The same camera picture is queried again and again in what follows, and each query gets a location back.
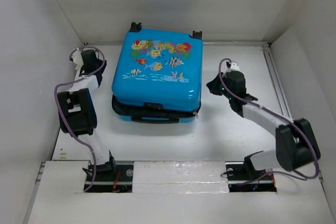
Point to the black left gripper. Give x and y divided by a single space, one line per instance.
105 64

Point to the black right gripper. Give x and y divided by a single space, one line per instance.
212 86

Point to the blue hard-shell suitcase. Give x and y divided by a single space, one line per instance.
158 76

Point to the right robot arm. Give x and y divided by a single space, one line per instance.
296 148

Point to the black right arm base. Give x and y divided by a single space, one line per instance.
240 180

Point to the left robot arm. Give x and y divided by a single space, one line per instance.
76 110

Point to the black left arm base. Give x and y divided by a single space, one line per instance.
120 182

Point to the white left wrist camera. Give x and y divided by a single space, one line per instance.
76 58

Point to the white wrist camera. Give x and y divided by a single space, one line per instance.
76 58
232 66

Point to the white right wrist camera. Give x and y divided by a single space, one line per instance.
232 66

